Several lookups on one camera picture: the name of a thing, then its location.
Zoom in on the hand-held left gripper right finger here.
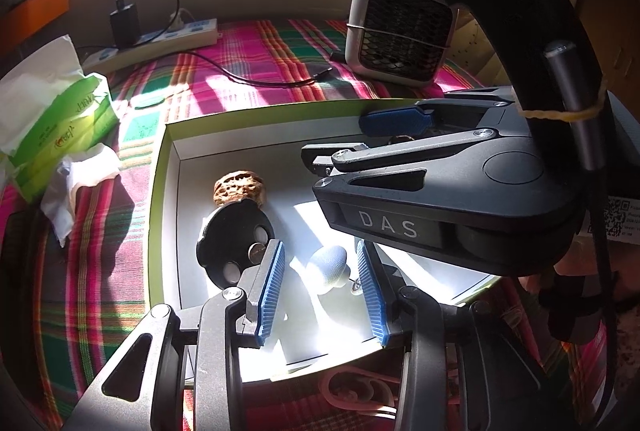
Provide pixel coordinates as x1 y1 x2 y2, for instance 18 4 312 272
352 238 556 431

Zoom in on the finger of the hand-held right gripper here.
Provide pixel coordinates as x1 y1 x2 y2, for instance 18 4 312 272
301 127 503 176
359 88 518 138

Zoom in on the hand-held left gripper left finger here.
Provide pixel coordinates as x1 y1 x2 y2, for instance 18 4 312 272
65 238 288 431

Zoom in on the small white round device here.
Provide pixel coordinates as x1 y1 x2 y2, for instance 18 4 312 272
305 246 363 297

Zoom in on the green and white cardboard box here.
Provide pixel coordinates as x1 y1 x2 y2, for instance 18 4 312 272
147 98 506 384

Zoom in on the black round disc with holes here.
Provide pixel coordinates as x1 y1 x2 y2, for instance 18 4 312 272
196 206 275 289

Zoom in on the light pink ear hook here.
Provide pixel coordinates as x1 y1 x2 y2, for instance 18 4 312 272
320 363 406 412

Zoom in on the person's right hand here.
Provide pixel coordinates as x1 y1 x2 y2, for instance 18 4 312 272
520 256 608 344

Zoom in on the small grey heater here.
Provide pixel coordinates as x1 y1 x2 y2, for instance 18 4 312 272
345 0 456 86

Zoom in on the cream heart print pillow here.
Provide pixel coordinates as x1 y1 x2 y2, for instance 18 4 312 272
445 6 506 92

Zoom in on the plaid tablecloth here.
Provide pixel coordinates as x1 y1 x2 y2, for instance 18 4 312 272
0 18 640 431

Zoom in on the crumpled white tissue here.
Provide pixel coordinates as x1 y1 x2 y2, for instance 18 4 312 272
40 143 123 247

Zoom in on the white plug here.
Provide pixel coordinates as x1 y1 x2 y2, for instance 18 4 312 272
170 8 198 29

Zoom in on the white power strip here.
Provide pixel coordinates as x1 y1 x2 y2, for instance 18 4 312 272
82 18 221 66

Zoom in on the green tissue pack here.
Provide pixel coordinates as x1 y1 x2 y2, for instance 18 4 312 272
0 35 121 204

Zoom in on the black charger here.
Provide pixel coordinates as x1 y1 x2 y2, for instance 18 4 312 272
110 1 141 48

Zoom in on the orange box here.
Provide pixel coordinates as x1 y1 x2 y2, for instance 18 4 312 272
0 0 71 56

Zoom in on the black charger cable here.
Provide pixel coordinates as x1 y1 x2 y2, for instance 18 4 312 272
80 0 333 86

